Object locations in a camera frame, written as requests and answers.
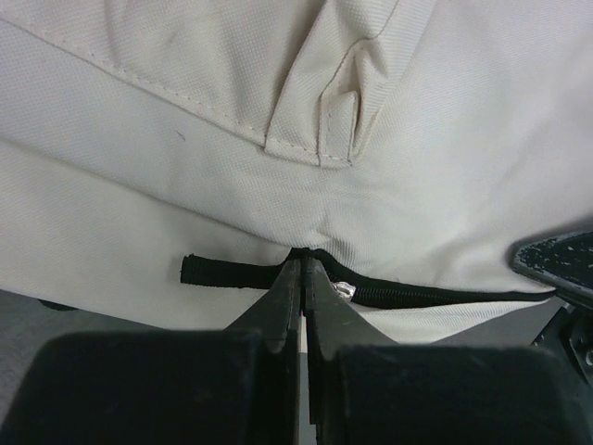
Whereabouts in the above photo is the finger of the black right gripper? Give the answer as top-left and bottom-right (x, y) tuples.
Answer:
(510, 230), (592, 309)

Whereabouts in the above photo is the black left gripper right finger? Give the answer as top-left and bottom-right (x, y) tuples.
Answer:
(303, 259), (592, 444)

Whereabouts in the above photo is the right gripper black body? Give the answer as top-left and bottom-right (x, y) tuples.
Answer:
(532, 303), (592, 385)

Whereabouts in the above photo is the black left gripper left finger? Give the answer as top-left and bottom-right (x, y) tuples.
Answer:
(1, 261), (301, 444)

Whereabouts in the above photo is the beige canvas backpack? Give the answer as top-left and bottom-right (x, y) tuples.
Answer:
(1, 1), (592, 343)

